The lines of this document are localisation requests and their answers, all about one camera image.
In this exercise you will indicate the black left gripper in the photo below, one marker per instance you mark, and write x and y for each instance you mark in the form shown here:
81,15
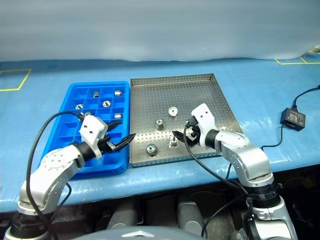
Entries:
106,146

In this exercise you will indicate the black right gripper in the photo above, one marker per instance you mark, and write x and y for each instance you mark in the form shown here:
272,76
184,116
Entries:
195,142

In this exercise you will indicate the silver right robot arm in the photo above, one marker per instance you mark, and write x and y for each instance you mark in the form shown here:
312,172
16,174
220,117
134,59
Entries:
245,155

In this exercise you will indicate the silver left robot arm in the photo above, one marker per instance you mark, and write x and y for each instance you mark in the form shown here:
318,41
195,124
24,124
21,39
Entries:
55,170

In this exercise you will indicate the blue compartment tray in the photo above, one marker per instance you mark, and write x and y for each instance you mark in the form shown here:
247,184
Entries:
110,160

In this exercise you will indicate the perforated metal tray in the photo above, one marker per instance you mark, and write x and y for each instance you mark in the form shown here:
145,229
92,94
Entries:
175,92

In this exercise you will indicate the blue plastic table cover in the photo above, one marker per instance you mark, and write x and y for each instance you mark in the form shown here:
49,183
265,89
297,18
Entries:
225,87

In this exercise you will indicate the grey cylindrical shape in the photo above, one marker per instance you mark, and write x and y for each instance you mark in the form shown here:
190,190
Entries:
122,217
191,212

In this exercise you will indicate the grey curved hood with emblem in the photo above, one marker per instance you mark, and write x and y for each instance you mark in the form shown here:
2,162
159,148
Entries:
140,235

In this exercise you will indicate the black power adapter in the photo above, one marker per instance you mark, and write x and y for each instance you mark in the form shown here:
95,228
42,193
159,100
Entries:
293,119

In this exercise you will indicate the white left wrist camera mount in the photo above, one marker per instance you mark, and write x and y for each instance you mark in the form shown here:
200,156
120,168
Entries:
91,127

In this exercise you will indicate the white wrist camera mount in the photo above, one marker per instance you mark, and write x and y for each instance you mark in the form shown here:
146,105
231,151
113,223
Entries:
203,113
91,127

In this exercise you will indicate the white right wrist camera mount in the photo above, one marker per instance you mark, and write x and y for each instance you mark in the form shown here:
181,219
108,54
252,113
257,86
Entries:
203,113

